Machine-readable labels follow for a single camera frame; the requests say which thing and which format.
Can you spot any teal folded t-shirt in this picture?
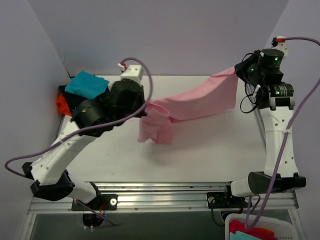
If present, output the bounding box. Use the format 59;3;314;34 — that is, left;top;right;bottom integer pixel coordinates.
65;71;109;99

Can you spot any white laundry basket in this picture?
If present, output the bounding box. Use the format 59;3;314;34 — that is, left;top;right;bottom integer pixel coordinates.
225;213;299;240

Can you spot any pink t-shirt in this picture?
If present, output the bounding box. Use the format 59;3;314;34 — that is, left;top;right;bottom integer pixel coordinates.
137;67;238;144

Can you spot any black thin cable right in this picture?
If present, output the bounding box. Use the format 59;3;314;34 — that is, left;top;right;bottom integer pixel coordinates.
239;51;262;114

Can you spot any aluminium rail frame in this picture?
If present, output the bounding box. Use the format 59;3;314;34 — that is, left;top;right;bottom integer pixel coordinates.
27;109;300;215

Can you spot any red shirt in basket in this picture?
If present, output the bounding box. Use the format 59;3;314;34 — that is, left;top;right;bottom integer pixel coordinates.
228;219;265;240

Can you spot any teal shirt in basket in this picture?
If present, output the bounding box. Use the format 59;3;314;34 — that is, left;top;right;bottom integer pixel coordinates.
229;231;260;240

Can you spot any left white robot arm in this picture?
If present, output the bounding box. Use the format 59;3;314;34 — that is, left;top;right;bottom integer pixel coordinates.
22;78;146;210

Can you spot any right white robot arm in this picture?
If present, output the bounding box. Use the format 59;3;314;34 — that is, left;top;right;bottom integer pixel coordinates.
222;48;307;207

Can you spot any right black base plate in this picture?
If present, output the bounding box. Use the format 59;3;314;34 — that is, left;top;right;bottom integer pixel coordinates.
206;191;248;209

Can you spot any black folded t-shirt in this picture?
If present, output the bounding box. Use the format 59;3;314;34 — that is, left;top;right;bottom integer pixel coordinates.
58;85;87;116

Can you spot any orange shirt in basket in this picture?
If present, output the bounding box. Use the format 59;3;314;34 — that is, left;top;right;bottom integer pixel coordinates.
259;227;275;236

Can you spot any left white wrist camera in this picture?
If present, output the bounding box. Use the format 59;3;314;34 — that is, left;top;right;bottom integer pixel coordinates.
117;62;144;85

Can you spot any orange folded t-shirt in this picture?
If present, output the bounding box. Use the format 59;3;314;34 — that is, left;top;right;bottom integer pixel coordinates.
55;94;72;116

